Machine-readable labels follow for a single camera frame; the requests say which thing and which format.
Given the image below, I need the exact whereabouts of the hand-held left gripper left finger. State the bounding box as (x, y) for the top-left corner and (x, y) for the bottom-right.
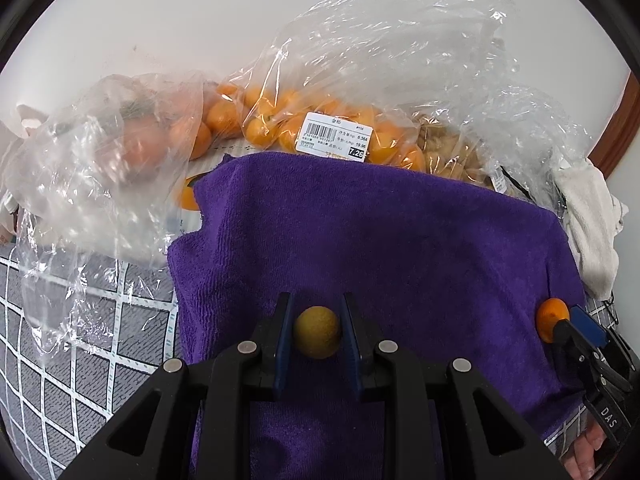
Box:
(59, 292), (293, 480)

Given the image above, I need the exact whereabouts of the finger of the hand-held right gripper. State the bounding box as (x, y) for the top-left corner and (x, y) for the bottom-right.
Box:
(569, 305), (633, 361)
(551, 320), (601, 396)

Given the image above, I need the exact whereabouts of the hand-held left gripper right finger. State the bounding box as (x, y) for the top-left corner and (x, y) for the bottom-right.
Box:
(342, 292), (573, 480)

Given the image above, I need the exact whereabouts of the small orange kumquat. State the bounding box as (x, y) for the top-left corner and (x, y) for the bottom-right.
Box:
(536, 298), (571, 343)

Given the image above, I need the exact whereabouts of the brownish-yellow longan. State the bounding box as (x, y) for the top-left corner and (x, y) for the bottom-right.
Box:
(293, 306), (344, 360)

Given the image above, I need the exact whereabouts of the clear plastic longan bag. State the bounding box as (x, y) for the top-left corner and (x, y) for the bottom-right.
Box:
(419, 84), (597, 218)

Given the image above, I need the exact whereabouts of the clear labelled plastic bag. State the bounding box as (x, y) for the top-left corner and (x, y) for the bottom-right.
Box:
(220, 0), (521, 173)

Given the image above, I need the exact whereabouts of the person's right hand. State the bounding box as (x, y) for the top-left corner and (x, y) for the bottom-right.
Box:
(559, 422), (610, 480)

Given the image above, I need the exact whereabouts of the purple towel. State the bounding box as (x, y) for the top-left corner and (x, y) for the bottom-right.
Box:
(166, 152), (588, 480)

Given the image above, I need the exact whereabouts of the white cloth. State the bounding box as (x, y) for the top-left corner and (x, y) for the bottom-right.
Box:
(551, 159), (629, 300)

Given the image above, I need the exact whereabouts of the pile of bagged longans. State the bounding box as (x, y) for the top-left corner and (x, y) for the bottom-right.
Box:
(419, 117), (507, 192)

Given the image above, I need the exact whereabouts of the grey grid bedsheet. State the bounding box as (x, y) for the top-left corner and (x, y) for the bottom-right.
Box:
(0, 237), (623, 480)

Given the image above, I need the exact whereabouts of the pile of bagged kumquats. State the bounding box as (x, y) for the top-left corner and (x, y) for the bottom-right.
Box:
(202, 82), (427, 172)

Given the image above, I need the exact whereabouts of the large orange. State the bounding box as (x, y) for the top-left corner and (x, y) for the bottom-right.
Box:
(120, 117), (173, 178)
(170, 117), (213, 161)

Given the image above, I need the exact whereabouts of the brown wooden door frame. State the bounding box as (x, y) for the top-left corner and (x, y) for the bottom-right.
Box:
(585, 67), (640, 181)

